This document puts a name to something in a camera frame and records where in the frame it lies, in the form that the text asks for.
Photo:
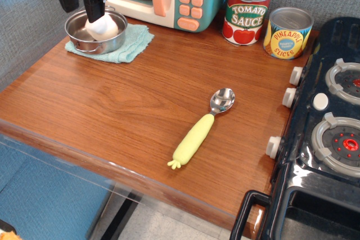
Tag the yellow handled steel spoon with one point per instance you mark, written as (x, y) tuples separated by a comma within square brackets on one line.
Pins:
[(221, 101)]

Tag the pineapple slices can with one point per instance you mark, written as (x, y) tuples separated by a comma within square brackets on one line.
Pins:
[(287, 33)]

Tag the tomato sauce can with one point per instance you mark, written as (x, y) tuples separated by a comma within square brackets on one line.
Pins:
[(243, 21)]

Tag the white toy mushroom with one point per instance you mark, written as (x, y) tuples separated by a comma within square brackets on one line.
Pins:
[(103, 29)]

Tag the steel tiffin pot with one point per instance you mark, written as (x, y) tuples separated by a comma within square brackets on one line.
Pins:
[(75, 29)]

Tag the black toy stove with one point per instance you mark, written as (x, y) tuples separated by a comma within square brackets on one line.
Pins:
[(315, 180)]

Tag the light green cloth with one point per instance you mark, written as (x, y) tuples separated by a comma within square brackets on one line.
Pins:
[(137, 39)]

